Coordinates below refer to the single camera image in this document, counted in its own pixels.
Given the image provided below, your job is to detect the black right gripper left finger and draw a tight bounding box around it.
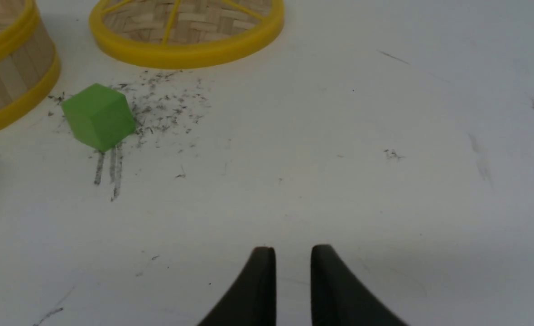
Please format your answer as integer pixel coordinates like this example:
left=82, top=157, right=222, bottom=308
left=200, top=246, right=276, bottom=326

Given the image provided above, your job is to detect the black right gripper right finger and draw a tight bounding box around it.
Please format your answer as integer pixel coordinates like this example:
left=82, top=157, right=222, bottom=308
left=311, top=244, right=405, bottom=326

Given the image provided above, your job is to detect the green cube block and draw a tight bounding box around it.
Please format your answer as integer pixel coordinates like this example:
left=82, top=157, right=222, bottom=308
left=61, top=83, right=136, bottom=153

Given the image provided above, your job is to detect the bamboo steamer lid yellow rim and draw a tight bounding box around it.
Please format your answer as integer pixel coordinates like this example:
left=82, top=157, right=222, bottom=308
left=89, top=0, right=285, bottom=70

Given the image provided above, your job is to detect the bamboo steamer basket yellow rim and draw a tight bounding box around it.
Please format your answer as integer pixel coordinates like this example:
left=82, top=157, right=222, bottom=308
left=0, top=0, right=61, bottom=130

